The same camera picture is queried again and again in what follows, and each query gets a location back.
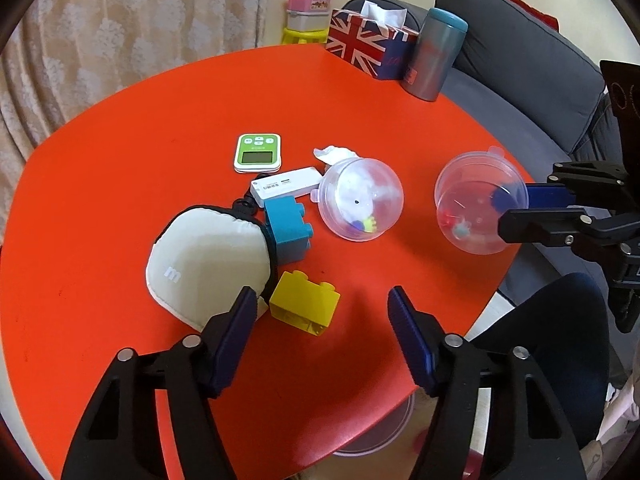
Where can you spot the yellow plastic stool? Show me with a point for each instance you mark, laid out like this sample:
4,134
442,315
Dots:
302,36

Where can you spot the beige padded eye mask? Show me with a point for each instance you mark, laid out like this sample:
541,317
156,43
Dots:
210,255

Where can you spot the red cushion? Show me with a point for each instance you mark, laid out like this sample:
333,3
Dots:
525,5

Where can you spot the clear plastic round container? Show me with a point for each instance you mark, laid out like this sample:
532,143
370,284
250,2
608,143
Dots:
470,200

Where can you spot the grey sofa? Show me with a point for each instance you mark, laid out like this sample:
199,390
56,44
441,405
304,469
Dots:
510,55

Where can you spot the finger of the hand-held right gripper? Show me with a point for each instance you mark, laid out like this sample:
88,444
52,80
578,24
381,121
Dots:
530,225
545,196

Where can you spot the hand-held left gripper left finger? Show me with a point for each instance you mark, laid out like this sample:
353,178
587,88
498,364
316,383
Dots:
234,332

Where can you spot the person's leg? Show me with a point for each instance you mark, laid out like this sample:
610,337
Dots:
555,340

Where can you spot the clear plastic capsule ball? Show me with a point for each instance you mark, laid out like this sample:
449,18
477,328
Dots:
360,200

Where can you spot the white rectangular usb device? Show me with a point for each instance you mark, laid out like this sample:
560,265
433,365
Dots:
287,186

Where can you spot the crumpled white tissue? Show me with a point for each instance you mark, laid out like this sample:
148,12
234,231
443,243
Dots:
334,154

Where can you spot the yellow toy building block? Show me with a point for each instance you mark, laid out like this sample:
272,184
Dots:
302,300

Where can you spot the grey storage box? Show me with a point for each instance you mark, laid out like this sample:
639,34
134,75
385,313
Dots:
306,20

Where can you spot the beige patterned curtain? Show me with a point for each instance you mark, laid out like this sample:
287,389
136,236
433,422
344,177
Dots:
125,25

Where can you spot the flag print tissue box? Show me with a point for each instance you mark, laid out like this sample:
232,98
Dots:
362,45

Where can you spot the blue toy building block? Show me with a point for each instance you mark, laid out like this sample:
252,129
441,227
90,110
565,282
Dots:
287,225

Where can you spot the green digital timer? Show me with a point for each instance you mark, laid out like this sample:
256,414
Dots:
257,152

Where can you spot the white tissue sheet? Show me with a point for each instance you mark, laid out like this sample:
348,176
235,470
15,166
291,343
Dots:
382,12

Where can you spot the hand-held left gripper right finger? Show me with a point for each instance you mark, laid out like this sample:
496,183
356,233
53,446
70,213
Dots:
407,332

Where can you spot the teal metal tumbler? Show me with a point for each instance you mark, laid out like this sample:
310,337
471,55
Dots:
430,60

